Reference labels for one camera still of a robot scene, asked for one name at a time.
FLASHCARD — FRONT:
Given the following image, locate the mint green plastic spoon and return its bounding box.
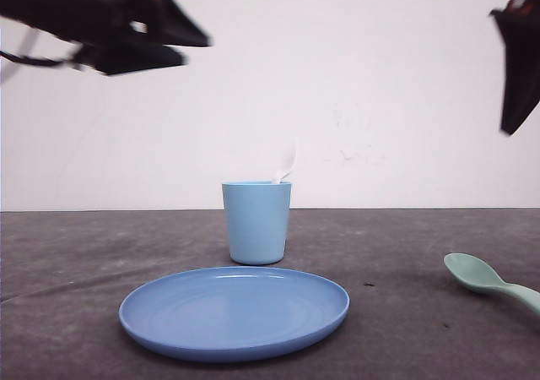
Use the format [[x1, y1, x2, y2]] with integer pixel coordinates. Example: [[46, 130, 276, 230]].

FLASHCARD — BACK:
[[443, 252, 539, 315]]

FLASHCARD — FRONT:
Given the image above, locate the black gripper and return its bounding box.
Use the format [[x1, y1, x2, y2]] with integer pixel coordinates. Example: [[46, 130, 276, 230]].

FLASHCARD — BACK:
[[1, 0, 212, 75]]

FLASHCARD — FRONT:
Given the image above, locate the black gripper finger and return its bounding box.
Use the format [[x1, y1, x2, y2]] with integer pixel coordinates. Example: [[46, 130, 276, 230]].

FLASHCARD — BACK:
[[489, 0, 539, 135]]

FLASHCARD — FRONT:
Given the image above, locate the blue plastic plate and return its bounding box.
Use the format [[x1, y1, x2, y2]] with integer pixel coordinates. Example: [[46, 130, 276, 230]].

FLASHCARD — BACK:
[[118, 266, 350, 363]]

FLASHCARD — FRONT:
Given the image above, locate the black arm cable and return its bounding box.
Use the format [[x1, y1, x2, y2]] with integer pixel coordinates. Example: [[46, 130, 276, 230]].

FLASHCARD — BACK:
[[0, 29, 85, 85]]

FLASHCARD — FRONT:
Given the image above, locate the light blue plastic cup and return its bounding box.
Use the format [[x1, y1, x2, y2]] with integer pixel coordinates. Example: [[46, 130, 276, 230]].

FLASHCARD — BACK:
[[222, 181, 292, 265]]

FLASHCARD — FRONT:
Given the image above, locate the white plastic fork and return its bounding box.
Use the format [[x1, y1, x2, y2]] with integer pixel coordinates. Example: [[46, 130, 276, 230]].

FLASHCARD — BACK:
[[271, 138, 299, 184]]

